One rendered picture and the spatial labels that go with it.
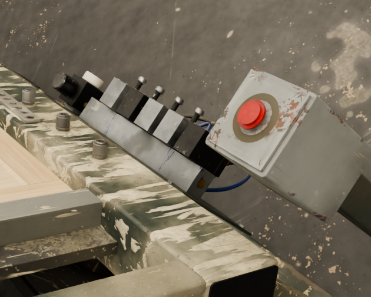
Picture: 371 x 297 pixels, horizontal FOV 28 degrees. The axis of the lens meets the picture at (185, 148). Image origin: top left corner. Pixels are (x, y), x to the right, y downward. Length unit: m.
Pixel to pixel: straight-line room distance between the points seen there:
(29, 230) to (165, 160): 0.32
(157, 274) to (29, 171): 0.39
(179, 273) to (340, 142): 0.26
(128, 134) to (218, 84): 1.03
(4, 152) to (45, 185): 0.14
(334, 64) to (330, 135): 1.22
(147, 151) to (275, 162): 0.46
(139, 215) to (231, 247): 0.14
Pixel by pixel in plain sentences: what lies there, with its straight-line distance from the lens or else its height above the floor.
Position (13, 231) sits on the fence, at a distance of 1.03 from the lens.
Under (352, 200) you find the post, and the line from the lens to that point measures 1.08.
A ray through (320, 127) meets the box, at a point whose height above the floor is 0.89.
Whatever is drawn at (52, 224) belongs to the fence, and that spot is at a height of 0.96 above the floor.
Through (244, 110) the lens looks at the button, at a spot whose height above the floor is 0.95.
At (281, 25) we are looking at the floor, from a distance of 2.34.
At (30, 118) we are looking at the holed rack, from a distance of 1.34.
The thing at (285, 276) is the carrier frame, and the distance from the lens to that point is 1.73.
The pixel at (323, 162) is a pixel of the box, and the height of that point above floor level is 0.84.
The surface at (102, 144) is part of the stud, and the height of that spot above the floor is 0.87.
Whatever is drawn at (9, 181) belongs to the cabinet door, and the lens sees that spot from 1.18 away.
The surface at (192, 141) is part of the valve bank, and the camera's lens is 1.21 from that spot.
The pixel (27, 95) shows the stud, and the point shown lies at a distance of 1.40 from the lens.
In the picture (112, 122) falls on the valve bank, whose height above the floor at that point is 0.74.
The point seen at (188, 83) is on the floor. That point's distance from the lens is 2.46.
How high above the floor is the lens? 1.60
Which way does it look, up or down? 43 degrees down
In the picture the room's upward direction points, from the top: 56 degrees counter-clockwise
